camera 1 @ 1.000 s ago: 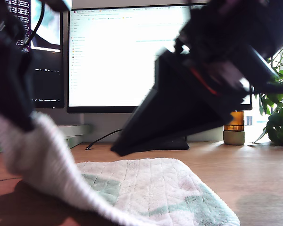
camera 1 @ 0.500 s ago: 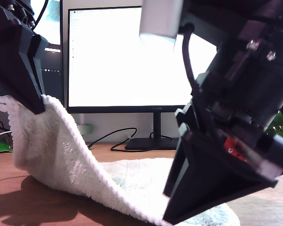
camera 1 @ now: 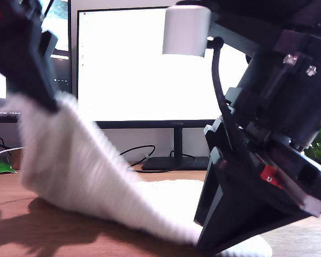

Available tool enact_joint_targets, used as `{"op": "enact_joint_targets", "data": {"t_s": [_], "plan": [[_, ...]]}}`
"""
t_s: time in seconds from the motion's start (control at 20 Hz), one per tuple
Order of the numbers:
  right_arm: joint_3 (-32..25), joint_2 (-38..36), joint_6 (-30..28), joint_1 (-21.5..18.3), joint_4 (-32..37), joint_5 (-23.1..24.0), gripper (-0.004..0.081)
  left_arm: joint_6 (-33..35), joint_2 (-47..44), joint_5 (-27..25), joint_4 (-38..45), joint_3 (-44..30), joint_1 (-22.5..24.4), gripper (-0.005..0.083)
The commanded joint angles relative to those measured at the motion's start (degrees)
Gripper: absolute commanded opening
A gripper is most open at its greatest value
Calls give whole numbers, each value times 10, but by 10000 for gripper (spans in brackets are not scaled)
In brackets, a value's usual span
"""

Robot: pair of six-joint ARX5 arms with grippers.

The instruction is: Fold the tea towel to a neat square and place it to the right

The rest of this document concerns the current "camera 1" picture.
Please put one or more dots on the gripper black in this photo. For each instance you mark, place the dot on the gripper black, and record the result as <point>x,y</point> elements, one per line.
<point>283,107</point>

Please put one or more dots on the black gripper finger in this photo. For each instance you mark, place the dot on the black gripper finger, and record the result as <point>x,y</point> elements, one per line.
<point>212,182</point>
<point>251,214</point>
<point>18,53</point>
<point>48,44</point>

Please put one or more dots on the white pink fluffy tea towel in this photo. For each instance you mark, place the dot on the white pink fluffy tea towel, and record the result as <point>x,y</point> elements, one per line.
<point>83,166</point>

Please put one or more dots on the dark monitor with terminal windows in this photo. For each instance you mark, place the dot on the dark monitor with terminal windows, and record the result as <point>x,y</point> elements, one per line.
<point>61,69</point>

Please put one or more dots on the large monitor with white screen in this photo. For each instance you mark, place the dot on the large monitor with white screen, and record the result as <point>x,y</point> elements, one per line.
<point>136,80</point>

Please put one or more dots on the small wooden block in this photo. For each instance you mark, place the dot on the small wooden block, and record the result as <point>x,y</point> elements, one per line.
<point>16,160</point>

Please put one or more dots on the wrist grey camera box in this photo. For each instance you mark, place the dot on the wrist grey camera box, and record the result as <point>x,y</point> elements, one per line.
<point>186,32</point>

